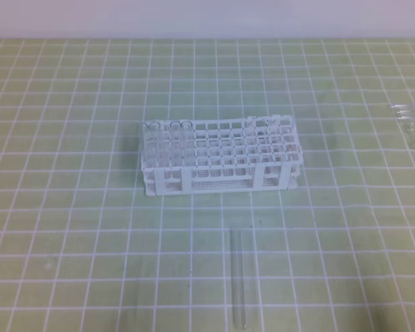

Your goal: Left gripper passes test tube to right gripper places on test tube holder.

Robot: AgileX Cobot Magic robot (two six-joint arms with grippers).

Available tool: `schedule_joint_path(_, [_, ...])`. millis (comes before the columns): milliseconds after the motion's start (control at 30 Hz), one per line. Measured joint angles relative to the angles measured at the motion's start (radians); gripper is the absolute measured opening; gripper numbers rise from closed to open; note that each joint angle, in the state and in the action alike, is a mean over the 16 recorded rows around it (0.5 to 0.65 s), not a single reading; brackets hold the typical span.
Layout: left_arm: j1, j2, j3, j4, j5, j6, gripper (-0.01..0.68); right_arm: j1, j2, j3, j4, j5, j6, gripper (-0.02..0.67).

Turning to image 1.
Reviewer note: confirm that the white plastic test tube rack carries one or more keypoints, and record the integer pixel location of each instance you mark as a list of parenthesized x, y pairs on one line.
[(237, 155)]

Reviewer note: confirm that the green grid tablecloth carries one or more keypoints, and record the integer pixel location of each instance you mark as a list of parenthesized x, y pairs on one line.
[(83, 248)]

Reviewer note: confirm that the clear test tube in rack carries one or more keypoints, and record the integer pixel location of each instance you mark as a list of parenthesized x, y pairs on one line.
[(188, 143), (147, 146), (155, 135), (176, 144)]

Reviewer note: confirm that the clear glass test tube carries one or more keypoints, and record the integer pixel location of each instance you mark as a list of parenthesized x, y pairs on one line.
[(237, 279)]

